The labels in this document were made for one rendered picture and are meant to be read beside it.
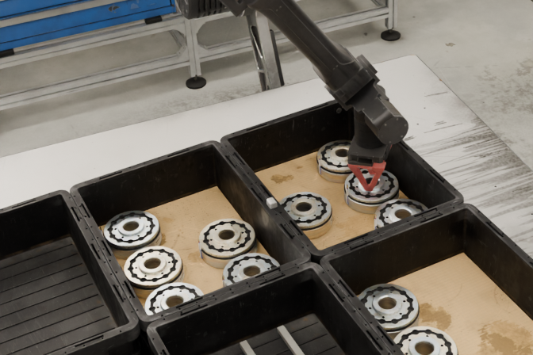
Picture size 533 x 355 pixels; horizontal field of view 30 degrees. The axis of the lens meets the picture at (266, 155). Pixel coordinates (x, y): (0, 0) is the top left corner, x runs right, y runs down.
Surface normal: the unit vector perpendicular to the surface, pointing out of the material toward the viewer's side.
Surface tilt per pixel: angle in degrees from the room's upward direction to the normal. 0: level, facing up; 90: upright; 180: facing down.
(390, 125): 90
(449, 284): 0
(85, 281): 0
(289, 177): 0
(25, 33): 90
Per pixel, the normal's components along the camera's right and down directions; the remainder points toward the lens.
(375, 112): -0.55, -0.48
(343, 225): -0.07, -0.81
